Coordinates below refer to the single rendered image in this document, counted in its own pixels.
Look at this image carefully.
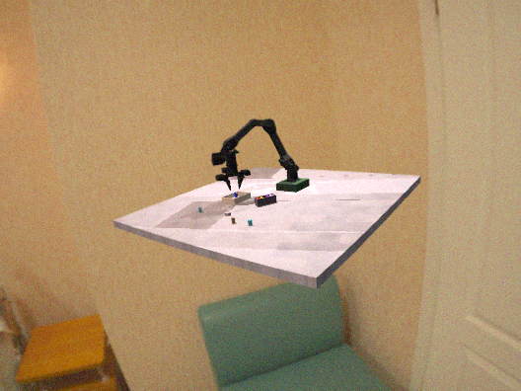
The beige shallow tray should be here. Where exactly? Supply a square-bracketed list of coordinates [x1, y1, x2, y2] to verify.
[221, 191, 251, 204]

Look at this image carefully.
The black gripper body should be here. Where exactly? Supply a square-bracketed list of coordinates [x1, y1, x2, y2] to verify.
[215, 162, 251, 182]

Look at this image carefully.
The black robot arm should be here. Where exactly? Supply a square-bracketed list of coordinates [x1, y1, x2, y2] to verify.
[212, 118, 301, 182]

